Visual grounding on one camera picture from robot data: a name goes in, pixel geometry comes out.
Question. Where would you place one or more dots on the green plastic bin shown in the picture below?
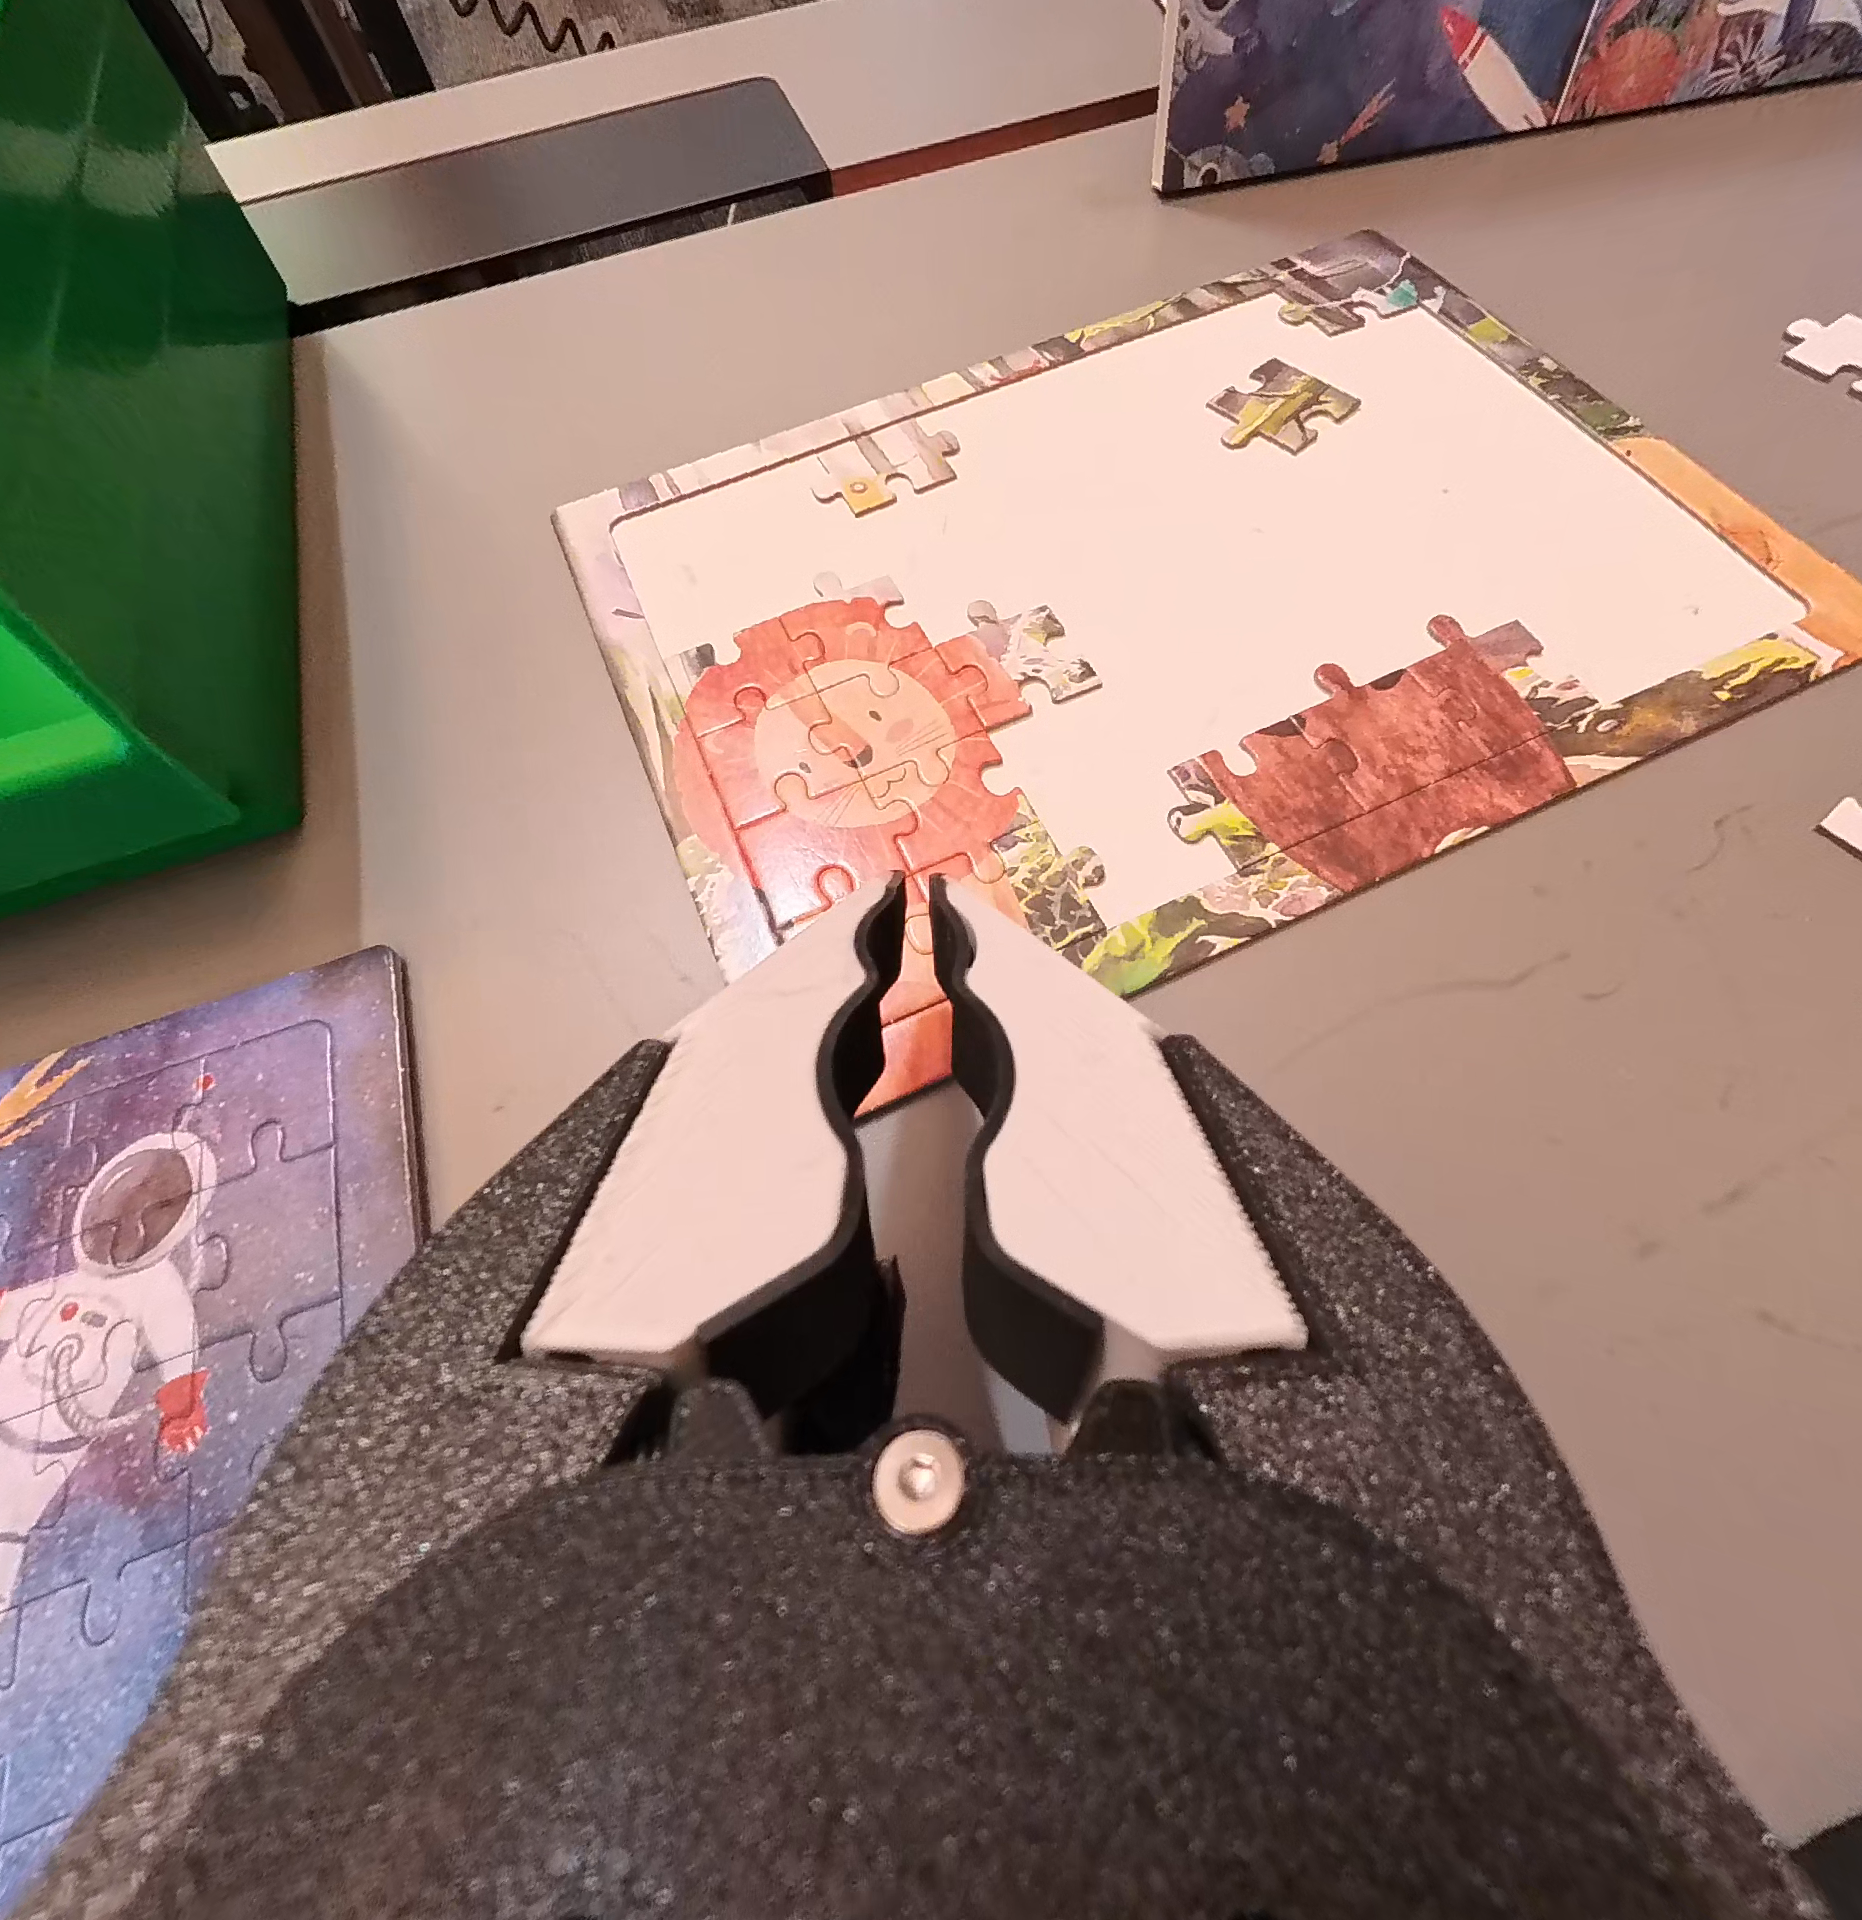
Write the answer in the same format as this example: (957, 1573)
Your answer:
(122, 449)

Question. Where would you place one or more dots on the lion jigsaw puzzle board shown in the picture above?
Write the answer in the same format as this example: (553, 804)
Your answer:
(1322, 525)

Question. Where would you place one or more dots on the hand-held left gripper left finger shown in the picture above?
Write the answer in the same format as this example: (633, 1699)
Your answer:
(690, 1187)

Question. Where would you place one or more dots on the illustrated puzzle box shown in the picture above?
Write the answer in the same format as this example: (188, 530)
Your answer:
(1397, 92)

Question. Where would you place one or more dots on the black flat plate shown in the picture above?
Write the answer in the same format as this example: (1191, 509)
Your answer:
(707, 142)

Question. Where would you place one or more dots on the grey yellow-green puzzle piece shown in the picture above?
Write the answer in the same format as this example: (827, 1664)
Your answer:
(1284, 406)

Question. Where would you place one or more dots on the whiskered orange puzzle piece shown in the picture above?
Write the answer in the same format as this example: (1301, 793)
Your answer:
(970, 795)

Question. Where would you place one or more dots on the assembled lion puzzle pieces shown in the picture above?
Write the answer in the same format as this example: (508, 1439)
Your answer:
(737, 750)

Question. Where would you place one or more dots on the grey puzzle piece yellow dot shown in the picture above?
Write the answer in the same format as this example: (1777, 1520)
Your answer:
(886, 466)

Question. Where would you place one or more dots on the white table brown edge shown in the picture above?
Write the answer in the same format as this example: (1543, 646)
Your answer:
(422, 164)

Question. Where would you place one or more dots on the astronaut jigsaw puzzle board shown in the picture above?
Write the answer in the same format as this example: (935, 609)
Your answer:
(195, 1199)

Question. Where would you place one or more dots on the pile of puzzle pieces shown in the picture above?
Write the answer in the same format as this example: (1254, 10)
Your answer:
(1847, 353)

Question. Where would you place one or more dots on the orange puzzle piece grey knob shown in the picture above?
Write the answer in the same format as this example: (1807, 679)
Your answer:
(856, 637)

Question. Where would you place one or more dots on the orange grey foliage puzzle piece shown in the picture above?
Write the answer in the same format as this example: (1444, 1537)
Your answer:
(1036, 660)

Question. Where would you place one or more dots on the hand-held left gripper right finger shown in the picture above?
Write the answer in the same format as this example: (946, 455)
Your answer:
(1126, 1187)

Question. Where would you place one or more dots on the grey desk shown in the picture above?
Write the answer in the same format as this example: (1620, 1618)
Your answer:
(1472, 1051)

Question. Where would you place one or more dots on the assembled brown trunk puzzle pieces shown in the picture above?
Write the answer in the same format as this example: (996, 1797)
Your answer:
(1397, 750)

